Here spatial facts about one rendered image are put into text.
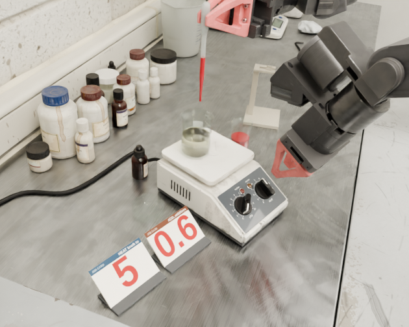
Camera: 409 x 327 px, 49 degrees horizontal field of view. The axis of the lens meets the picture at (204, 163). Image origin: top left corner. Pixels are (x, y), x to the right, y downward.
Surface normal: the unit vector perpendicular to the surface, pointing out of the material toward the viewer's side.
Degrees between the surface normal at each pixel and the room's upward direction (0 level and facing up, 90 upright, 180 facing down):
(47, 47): 90
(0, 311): 0
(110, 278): 40
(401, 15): 90
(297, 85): 90
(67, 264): 0
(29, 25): 90
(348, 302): 0
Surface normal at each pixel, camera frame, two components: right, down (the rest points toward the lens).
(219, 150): 0.07, -0.80
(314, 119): -0.66, 0.41
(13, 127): 0.94, 0.25
